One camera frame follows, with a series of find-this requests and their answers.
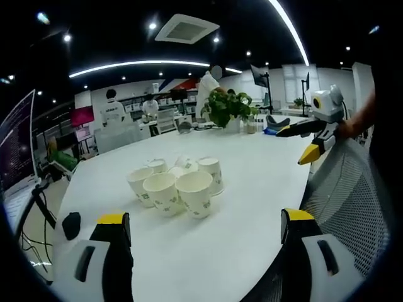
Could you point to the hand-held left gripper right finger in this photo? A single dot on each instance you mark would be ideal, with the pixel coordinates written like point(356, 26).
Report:
point(318, 251)

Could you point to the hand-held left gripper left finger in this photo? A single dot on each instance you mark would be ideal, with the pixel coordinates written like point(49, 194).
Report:
point(94, 277)

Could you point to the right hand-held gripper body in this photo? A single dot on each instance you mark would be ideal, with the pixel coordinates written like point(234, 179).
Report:
point(327, 107)

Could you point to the cluster of white paper cups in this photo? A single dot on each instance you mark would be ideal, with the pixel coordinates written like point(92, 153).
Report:
point(193, 195)

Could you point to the grey neck pillow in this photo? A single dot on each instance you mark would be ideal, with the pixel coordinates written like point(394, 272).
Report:
point(278, 122)

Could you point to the small potted plant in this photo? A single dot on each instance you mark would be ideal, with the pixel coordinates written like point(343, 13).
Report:
point(298, 102)

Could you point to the blue packet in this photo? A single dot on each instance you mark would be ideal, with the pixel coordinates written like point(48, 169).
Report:
point(269, 130)

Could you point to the glass jar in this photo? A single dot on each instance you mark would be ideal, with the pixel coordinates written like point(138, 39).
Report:
point(250, 126)

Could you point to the grey mesh office chair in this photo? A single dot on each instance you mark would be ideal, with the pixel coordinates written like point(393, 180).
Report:
point(346, 195)

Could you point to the small black round object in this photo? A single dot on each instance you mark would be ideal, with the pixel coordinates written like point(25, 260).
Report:
point(71, 226)

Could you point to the green potted plant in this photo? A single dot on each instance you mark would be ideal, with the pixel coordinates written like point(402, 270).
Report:
point(225, 108)

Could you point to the white table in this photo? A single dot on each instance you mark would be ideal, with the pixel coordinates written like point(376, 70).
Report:
point(239, 188)

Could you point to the curved ceiling light strip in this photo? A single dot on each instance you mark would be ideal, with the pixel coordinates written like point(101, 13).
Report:
point(135, 65)
point(292, 31)

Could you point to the green bag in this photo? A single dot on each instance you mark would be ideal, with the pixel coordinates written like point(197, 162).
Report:
point(64, 158)

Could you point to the white chair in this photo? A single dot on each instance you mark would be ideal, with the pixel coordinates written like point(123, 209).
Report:
point(166, 121)
point(118, 136)

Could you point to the ceiling air conditioner vent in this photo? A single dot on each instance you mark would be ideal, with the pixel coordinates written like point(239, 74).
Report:
point(185, 29)

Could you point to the open laptop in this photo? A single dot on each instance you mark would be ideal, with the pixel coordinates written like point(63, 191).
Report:
point(17, 141)

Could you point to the pink screen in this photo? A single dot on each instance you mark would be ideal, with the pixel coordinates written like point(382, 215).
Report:
point(82, 115)

